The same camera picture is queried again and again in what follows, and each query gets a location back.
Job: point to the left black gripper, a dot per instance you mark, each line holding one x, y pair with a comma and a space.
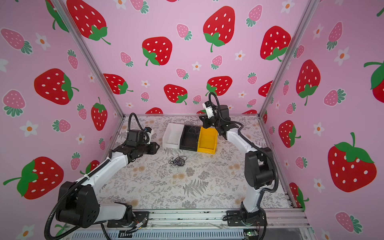
153, 149

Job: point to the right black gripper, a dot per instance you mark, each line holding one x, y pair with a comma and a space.
208, 120

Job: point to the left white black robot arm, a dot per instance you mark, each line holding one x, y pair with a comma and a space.
78, 206

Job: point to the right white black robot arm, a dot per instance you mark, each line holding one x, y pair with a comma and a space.
261, 171

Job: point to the yellow plastic bin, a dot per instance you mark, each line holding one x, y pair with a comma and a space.
208, 140

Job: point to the white plastic bin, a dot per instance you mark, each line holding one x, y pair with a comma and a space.
172, 136

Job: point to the black plastic bin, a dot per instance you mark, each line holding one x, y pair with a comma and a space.
190, 138

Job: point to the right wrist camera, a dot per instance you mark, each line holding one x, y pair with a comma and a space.
210, 109

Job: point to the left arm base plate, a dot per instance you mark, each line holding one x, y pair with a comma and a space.
135, 218

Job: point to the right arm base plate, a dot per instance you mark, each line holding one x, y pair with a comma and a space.
241, 218

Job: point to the aluminium rail frame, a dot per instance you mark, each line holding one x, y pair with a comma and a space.
205, 224

